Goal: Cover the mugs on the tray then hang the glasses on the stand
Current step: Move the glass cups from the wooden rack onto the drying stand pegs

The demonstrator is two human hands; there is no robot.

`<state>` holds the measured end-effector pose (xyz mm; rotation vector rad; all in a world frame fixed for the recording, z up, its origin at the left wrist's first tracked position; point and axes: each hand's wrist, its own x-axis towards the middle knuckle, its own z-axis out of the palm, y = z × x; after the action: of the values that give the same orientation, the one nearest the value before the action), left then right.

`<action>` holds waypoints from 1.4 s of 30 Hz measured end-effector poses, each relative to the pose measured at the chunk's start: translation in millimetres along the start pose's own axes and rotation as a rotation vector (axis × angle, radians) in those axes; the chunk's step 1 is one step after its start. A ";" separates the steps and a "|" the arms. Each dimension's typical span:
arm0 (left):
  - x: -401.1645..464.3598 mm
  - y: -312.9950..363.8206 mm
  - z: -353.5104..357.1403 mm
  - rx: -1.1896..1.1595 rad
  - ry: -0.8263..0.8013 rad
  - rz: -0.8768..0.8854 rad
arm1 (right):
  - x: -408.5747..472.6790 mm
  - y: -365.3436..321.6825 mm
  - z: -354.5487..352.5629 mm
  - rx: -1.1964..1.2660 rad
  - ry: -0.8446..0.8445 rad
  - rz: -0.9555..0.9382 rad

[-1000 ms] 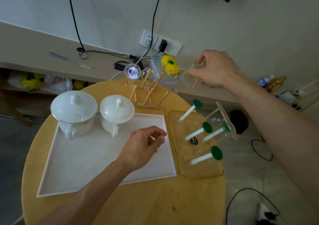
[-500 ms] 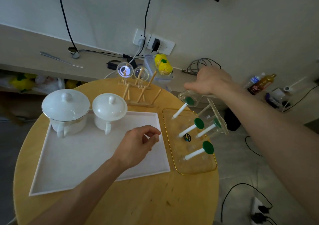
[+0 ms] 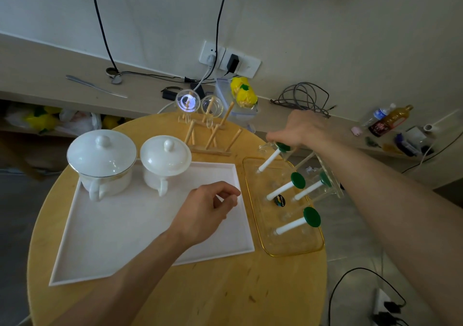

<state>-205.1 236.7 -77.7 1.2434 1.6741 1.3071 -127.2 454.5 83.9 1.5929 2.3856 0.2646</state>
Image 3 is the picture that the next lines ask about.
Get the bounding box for plastic bags with yellow items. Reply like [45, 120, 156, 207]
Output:
[4, 102, 125, 137]

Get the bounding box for coil of grey cables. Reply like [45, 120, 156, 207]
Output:
[270, 82, 338, 119]

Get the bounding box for clear plastic container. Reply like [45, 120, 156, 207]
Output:
[215, 78, 258, 121]

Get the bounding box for black power adapter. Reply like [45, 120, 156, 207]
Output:
[225, 53, 240, 75]

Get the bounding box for white power strip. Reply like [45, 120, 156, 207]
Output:
[372, 288, 394, 326]

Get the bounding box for pile of grey packets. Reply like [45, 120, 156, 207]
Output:
[394, 125, 436, 157]

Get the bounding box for thin black cable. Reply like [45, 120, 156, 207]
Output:
[401, 131, 463, 175]

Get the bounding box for clear glass cup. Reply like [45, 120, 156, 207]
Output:
[258, 141, 290, 156]
[201, 95, 224, 118]
[307, 152, 345, 203]
[175, 89, 201, 114]

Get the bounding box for white post with green cap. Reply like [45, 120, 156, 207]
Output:
[257, 142, 291, 174]
[293, 173, 332, 201]
[266, 172, 306, 201]
[274, 207, 322, 236]

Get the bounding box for white cable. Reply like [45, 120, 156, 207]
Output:
[157, 62, 215, 115]

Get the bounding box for white wall socket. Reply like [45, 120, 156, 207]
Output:
[219, 48, 262, 79]
[199, 40, 226, 67]

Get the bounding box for small white handled cup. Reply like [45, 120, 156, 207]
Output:
[143, 170, 189, 197]

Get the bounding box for person's right hand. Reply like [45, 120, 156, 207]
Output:
[266, 110, 328, 150]

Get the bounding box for large white cup lid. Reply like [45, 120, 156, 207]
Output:
[67, 129, 137, 178]

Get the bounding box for wooden cup rack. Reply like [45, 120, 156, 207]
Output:
[177, 101, 244, 157]

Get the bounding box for amber drink bottle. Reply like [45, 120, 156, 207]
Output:
[368, 105, 414, 138]

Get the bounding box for white rectangular tray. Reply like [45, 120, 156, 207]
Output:
[49, 161, 255, 287]

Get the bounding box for large white handled cup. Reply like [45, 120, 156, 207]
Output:
[78, 170, 133, 203]

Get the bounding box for person's right forearm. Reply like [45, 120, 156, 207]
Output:
[313, 134, 463, 326]

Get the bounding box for clear plastic water bottle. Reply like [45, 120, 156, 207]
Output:
[361, 103, 397, 128]

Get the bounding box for small white cup lid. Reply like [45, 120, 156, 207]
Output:
[140, 135, 192, 177]

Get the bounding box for person's left forearm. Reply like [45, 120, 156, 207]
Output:
[51, 228, 197, 326]

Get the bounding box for clear gold-rimmed drain tray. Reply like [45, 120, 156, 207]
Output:
[242, 142, 331, 258]

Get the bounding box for black floor cable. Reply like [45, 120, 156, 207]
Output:
[327, 267, 410, 326]

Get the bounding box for person's left hand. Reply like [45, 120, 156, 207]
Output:
[169, 181, 241, 249]

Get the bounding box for white tube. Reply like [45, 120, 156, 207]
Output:
[423, 108, 463, 133]

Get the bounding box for black hanging cable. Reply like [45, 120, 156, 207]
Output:
[203, 0, 233, 83]
[90, 0, 192, 83]

